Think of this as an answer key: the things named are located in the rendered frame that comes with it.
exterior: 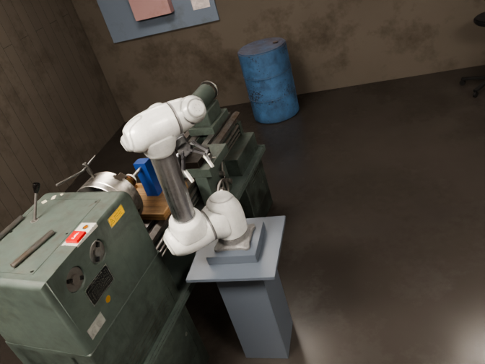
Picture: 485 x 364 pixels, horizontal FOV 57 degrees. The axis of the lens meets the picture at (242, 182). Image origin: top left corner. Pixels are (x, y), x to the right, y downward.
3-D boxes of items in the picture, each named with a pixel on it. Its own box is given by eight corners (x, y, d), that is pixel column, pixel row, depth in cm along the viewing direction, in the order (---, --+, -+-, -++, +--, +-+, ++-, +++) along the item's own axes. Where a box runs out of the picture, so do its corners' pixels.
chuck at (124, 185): (146, 227, 221) (112, 176, 207) (101, 234, 237) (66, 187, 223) (154, 216, 228) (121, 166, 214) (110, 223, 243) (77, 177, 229)
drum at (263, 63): (302, 100, 535) (289, 32, 492) (297, 120, 491) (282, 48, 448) (258, 106, 551) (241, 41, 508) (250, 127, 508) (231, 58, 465)
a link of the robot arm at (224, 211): (254, 230, 214) (242, 193, 202) (221, 248, 208) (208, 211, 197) (238, 214, 227) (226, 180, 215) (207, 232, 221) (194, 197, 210)
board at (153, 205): (165, 219, 238) (163, 214, 236) (112, 219, 253) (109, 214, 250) (188, 187, 261) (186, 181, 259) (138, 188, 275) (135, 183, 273)
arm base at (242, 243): (257, 220, 229) (254, 211, 226) (249, 250, 211) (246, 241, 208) (224, 222, 234) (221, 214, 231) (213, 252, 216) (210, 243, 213)
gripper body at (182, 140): (168, 145, 220) (179, 160, 220) (180, 135, 217) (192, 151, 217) (175, 143, 227) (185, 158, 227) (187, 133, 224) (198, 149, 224)
